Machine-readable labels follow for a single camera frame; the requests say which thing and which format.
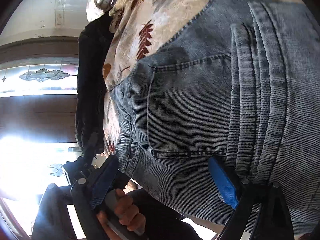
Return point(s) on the black garment on sofa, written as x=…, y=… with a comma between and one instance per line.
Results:
x=94, y=43

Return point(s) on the person's left hand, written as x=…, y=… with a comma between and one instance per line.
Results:
x=128, y=214

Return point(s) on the cream leaf-print fleece blanket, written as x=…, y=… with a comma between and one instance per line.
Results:
x=139, y=28

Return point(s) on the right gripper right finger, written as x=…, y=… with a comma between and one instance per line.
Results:
x=273, y=220

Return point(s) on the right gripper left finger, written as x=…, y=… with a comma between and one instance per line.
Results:
x=53, y=220

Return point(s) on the grey-blue denim pants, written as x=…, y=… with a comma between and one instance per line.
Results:
x=239, y=82

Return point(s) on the stained glass window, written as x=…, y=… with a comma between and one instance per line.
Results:
x=39, y=76

